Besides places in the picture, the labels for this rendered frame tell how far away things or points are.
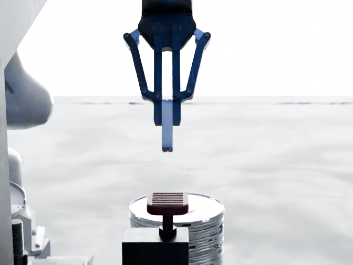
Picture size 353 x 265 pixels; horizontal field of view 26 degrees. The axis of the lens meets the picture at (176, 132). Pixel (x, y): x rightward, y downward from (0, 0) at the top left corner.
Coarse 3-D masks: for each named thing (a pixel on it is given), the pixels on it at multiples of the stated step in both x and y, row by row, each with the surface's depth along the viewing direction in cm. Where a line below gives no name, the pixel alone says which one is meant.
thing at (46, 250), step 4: (44, 240) 178; (48, 240) 179; (44, 244) 176; (48, 244) 178; (44, 248) 175; (48, 248) 179; (44, 252) 175; (48, 252) 179; (32, 256) 169; (36, 256) 169; (40, 256) 171; (44, 256) 175; (48, 256) 179
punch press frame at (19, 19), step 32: (0, 0) 64; (32, 0) 78; (0, 32) 64; (0, 64) 64; (0, 96) 64; (0, 128) 64; (0, 160) 64; (0, 192) 64; (0, 224) 64; (0, 256) 64
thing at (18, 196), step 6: (12, 186) 108; (18, 186) 106; (12, 192) 105; (18, 192) 105; (24, 192) 103; (12, 198) 102; (18, 198) 102; (24, 198) 102; (12, 204) 100; (18, 204) 100; (24, 204) 100; (12, 210) 98; (18, 210) 96; (12, 216) 95
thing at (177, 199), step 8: (152, 192) 112; (160, 192) 112; (168, 192) 112; (176, 192) 112; (152, 200) 108; (160, 200) 108; (168, 200) 108; (176, 200) 108; (184, 200) 109; (152, 208) 106; (160, 208) 106; (168, 208) 106; (176, 208) 106; (184, 208) 107; (168, 216) 109; (168, 224) 110
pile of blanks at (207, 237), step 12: (132, 216) 232; (192, 228) 222; (204, 228) 224; (216, 228) 228; (192, 240) 225; (204, 240) 225; (216, 240) 229; (192, 252) 224; (204, 252) 226; (216, 252) 230; (192, 264) 224; (204, 264) 226; (216, 264) 231
